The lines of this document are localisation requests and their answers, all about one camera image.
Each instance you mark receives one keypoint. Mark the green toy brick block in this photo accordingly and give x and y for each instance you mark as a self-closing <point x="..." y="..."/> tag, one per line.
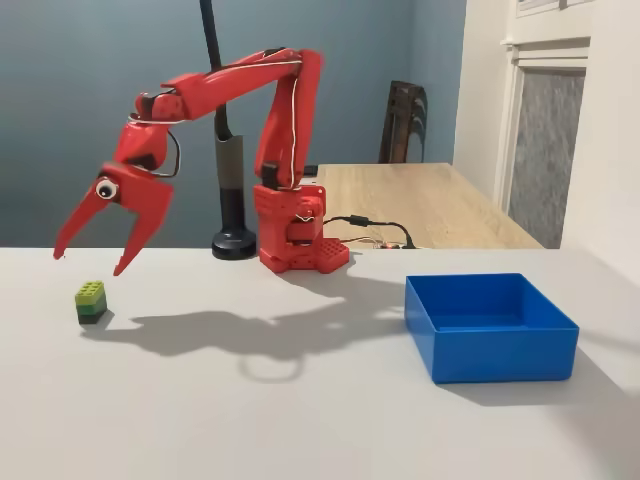
<point x="91" y="302"/>

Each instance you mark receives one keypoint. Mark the red robot arm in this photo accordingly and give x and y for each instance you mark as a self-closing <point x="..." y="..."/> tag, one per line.
<point x="280" y="125"/>

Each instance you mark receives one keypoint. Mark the light wooden table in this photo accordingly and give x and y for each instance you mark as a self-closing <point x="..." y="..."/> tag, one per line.
<point x="430" y="205"/>

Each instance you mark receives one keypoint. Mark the black gooseneck stand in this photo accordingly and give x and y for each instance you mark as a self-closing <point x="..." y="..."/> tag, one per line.
<point x="232" y="210"/>

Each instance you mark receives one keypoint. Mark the white door with frosted glass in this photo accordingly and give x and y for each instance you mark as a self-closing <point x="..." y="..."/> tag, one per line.
<point x="545" y="150"/>

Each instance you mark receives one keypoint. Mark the blue plastic bin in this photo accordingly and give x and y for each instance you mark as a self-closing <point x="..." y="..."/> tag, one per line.
<point x="500" y="355"/>

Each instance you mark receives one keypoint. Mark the small controller board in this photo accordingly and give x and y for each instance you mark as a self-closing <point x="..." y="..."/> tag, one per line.
<point x="387" y="245"/>

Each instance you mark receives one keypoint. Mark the dark wooden chair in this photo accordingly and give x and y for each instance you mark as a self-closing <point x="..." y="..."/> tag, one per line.
<point x="402" y="125"/>

